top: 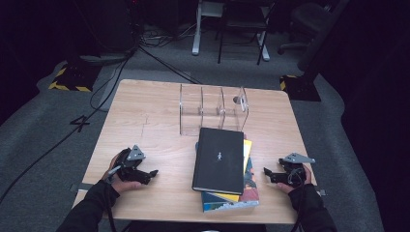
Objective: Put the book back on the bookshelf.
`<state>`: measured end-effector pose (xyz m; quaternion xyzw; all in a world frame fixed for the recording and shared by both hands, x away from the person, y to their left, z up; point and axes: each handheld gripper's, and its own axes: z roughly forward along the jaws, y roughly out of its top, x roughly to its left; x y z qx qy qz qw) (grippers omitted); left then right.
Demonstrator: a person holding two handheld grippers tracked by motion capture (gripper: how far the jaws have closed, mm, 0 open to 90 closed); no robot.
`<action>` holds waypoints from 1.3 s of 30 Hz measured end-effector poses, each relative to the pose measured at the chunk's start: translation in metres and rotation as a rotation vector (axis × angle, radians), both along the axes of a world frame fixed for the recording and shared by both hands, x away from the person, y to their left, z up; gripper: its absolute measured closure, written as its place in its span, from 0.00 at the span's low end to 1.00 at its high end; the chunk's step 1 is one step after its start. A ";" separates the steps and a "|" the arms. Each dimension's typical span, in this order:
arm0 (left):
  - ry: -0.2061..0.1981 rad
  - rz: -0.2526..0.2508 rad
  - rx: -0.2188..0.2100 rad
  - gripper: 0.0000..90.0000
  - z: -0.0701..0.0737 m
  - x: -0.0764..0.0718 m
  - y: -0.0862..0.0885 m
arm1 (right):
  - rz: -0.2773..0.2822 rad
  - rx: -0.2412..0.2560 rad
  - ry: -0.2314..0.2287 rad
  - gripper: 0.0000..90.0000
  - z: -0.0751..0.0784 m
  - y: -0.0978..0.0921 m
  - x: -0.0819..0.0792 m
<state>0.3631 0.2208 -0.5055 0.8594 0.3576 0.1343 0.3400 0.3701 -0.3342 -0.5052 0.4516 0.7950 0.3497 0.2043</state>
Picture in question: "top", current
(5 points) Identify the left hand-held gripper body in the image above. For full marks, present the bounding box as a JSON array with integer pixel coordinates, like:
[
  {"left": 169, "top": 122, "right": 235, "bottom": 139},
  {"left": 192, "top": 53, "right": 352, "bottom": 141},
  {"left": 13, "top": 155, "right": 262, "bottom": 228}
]
[{"left": 113, "top": 144, "right": 146, "bottom": 182}]

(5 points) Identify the grey round stand foot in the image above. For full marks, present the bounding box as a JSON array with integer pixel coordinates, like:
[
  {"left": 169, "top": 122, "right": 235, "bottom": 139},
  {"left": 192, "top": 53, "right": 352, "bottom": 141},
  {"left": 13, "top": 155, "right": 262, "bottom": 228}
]
[{"left": 78, "top": 52, "right": 131, "bottom": 67}]

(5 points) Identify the hand-held gripper cable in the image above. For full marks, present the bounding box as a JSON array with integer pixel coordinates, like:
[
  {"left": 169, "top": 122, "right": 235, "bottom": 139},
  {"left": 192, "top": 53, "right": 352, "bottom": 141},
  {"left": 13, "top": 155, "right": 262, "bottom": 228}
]
[
  {"left": 103, "top": 164, "right": 123, "bottom": 232},
  {"left": 288, "top": 167, "right": 308, "bottom": 232}
]

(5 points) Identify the white desk frame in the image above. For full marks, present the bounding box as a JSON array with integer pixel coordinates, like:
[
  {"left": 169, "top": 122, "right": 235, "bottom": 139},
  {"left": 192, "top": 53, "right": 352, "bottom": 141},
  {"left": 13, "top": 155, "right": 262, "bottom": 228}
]
[{"left": 191, "top": 0, "right": 271, "bottom": 63}]

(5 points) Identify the black folding chair frame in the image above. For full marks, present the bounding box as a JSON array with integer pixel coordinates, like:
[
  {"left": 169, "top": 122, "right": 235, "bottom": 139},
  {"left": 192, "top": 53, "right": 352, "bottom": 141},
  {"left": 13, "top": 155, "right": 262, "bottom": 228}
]
[{"left": 217, "top": 0, "right": 277, "bottom": 66}]

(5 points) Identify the tangle of floor cables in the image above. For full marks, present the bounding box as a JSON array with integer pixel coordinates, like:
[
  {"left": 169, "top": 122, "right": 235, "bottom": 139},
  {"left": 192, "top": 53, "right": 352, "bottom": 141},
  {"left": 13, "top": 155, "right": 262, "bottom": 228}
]
[{"left": 138, "top": 23, "right": 195, "bottom": 50}]

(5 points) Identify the blue paperback book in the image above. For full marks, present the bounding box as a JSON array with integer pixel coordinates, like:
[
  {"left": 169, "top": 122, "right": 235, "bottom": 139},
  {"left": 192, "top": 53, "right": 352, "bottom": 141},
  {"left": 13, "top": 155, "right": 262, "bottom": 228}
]
[{"left": 194, "top": 141, "right": 261, "bottom": 214}]

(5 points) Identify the yellow-black striped stand base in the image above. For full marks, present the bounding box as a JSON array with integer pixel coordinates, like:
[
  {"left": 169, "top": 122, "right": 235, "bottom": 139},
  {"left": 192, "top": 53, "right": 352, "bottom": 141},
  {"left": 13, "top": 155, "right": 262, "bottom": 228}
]
[
  {"left": 278, "top": 74, "right": 322, "bottom": 102},
  {"left": 47, "top": 62, "right": 103, "bottom": 93}
]

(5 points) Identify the black slanted stand pole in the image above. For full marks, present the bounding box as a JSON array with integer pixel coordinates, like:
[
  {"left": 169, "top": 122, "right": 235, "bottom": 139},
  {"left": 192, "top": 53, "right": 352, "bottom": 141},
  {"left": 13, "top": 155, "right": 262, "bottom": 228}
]
[{"left": 296, "top": 0, "right": 351, "bottom": 73}]

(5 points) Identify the clear acrylic book rack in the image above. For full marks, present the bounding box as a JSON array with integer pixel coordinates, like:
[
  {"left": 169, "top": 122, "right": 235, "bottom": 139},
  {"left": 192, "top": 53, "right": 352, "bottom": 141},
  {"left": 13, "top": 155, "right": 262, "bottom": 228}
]
[{"left": 178, "top": 83, "right": 250, "bottom": 137}]

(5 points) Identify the left hand-held gripper cable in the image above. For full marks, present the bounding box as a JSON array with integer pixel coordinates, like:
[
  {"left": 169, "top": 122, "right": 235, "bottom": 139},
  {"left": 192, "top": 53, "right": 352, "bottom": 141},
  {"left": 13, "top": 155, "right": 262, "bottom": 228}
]
[{"left": 103, "top": 164, "right": 123, "bottom": 232}]

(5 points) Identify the right hand-held gripper cable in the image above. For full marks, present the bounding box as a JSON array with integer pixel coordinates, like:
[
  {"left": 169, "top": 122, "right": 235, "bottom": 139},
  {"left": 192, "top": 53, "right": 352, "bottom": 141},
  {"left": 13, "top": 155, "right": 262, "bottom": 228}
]
[{"left": 288, "top": 167, "right": 308, "bottom": 232}]

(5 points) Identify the black office chair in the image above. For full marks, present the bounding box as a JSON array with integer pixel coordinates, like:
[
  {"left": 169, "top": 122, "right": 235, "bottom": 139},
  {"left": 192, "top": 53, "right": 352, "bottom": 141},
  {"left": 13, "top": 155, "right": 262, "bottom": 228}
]
[{"left": 277, "top": 1, "right": 327, "bottom": 56}]

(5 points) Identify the black hardcover book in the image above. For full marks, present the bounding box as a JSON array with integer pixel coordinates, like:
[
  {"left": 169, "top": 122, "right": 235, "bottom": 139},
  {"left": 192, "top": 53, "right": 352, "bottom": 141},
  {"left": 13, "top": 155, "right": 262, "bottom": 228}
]
[{"left": 191, "top": 127, "right": 246, "bottom": 196}]

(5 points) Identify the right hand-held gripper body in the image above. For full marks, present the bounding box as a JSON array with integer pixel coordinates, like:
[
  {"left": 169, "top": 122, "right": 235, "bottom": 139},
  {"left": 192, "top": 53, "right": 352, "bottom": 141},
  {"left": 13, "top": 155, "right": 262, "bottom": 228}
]
[{"left": 278, "top": 152, "right": 316, "bottom": 189}]

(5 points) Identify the person's right hand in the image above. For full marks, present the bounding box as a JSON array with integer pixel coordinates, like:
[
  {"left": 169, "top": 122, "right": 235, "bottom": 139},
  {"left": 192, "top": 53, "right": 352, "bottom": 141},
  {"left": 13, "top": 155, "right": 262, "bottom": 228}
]
[{"left": 276, "top": 163, "right": 313, "bottom": 194}]

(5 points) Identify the long black floor cable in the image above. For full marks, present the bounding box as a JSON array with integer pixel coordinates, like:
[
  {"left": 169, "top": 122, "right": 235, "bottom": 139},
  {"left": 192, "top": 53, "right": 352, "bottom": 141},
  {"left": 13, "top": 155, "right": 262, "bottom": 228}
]
[{"left": 0, "top": 44, "right": 143, "bottom": 205}]

